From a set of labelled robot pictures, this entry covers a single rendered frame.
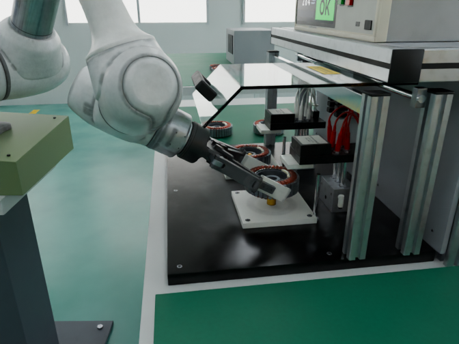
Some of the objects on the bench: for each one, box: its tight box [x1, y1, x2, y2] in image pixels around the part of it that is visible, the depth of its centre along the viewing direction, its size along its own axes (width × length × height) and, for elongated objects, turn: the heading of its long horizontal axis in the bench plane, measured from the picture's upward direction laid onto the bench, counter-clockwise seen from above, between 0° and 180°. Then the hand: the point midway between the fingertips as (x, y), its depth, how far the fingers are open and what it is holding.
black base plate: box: [167, 142, 436, 285], centre depth 97 cm, size 47×64×2 cm
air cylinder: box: [319, 175, 351, 213], centre depth 86 cm, size 5×8×6 cm
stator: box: [234, 144, 271, 165], centre depth 106 cm, size 11×11×4 cm
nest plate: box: [232, 190, 317, 229], centre depth 85 cm, size 15×15×1 cm
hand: (270, 179), depth 82 cm, fingers closed on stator, 11 cm apart
